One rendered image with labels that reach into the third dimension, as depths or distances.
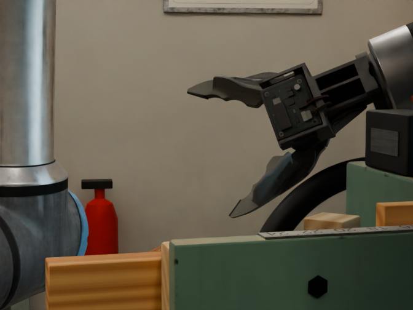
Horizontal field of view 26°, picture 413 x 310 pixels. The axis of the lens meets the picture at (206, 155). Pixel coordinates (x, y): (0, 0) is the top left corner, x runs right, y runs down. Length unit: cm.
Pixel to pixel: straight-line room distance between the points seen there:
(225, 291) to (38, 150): 71
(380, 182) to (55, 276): 35
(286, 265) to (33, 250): 69
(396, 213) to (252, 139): 305
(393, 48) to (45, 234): 51
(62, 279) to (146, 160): 310
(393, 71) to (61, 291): 51
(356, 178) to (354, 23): 294
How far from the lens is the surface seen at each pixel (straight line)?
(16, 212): 114
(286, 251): 49
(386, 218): 59
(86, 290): 50
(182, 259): 47
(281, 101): 91
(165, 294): 50
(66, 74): 356
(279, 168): 94
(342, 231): 50
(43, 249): 116
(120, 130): 357
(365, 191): 79
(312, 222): 68
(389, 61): 91
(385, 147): 75
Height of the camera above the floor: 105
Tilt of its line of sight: 6 degrees down
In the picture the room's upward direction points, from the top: straight up
